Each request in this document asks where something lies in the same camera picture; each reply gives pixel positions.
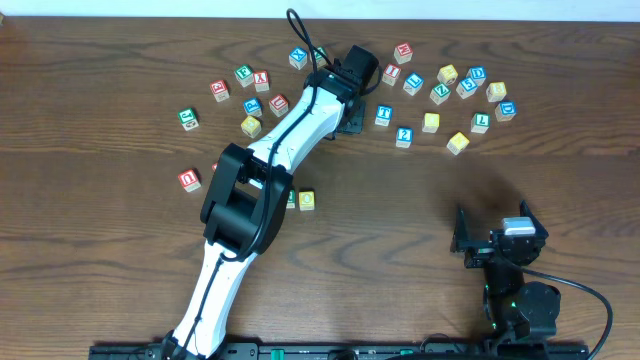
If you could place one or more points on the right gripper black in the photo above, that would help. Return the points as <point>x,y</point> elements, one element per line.
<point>493,248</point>

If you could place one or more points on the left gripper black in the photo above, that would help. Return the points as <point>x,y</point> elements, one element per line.
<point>353,122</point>

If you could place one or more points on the yellow o block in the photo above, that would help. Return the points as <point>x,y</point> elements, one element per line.
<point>306,200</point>
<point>431,122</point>

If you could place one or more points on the green R block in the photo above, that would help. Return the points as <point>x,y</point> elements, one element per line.
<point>291,202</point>

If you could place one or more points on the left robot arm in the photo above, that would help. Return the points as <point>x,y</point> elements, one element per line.
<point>245,204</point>

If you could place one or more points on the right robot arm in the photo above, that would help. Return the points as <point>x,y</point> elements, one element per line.
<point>523,313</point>

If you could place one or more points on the blue T block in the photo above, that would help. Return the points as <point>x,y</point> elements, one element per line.
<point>383,115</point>

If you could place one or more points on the blue 2 block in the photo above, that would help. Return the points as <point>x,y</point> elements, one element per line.
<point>404,137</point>

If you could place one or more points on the red I block far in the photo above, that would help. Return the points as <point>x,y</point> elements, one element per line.
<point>391,74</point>

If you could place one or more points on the green N block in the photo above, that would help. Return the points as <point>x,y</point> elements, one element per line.
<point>320,57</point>

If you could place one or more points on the blue L block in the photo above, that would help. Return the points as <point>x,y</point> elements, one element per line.
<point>413,83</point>

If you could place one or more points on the red U block far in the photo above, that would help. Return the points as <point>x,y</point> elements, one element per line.
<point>279,105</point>

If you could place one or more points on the red u block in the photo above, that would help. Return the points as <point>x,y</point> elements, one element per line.
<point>189,180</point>
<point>279,105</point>

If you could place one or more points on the blue X block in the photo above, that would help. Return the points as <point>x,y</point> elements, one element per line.
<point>298,58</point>

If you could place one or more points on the yellow K block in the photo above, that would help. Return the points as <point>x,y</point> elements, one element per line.
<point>457,143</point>

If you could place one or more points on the green Z block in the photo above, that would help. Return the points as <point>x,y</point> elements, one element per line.
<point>440,93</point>

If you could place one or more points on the blue P block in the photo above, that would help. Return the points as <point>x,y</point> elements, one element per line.
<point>252,107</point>

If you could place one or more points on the red Y block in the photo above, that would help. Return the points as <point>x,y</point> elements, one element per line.
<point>261,81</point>

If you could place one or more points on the yellow block left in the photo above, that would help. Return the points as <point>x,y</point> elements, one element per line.
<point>251,126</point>

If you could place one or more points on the green 7 block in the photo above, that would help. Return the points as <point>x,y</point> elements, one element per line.
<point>480,123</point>

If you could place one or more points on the yellow block far right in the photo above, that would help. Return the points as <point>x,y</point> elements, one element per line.
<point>447,75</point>

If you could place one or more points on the blue D block right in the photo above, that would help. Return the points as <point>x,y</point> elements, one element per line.
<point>505,111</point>

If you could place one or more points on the blue d block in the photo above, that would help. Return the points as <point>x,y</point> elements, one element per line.
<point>505,111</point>
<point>477,74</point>

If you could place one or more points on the green F block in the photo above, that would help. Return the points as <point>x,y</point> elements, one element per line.
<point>244,75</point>

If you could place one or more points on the blue 5 block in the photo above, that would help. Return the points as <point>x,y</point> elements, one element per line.
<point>466,87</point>

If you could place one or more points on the blue D block far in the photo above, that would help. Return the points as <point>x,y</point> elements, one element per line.
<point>477,74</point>

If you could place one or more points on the yellow 8 block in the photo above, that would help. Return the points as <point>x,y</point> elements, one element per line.
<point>496,91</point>

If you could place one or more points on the red G block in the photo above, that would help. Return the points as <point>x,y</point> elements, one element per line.
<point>220,90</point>

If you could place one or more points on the green J block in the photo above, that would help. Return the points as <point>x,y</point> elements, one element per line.
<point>188,119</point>

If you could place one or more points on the red U block near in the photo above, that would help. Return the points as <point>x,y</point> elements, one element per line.
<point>189,180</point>

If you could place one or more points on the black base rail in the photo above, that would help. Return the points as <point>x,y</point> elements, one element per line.
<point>432,350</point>

